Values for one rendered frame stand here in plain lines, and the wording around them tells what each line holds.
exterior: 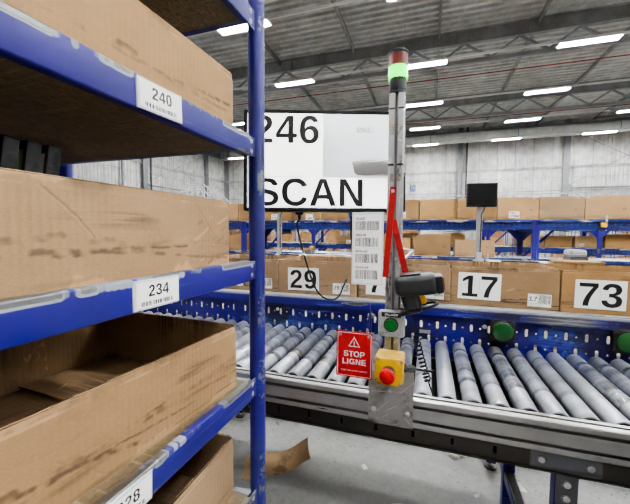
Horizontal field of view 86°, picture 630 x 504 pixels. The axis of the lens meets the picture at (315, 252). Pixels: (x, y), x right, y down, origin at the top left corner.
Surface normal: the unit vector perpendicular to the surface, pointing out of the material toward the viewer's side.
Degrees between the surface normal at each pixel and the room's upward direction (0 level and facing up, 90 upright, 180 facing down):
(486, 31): 90
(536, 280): 91
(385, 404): 90
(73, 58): 90
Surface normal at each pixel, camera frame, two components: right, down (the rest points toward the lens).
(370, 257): -0.32, 0.06
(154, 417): 0.93, 0.06
